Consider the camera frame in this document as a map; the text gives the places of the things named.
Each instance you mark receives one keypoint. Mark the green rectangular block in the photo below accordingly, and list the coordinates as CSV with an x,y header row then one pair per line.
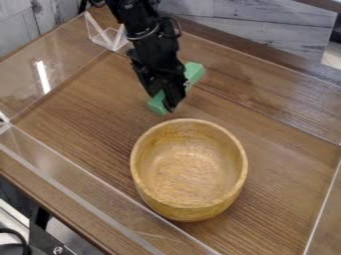
x,y
158,103

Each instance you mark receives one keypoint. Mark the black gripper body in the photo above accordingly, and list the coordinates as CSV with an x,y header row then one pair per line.
x,y
156,47

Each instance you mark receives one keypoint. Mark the clear acrylic tray wall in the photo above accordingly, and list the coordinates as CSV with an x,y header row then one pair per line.
x,y
77,111

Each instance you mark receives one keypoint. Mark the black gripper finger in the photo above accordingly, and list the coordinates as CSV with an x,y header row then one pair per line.
x,y
149,77
174,93

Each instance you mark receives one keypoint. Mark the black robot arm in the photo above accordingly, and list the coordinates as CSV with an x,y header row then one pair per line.
x,y
138,15

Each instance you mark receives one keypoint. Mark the brown wooden bowl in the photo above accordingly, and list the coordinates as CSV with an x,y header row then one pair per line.
x,y
189,167

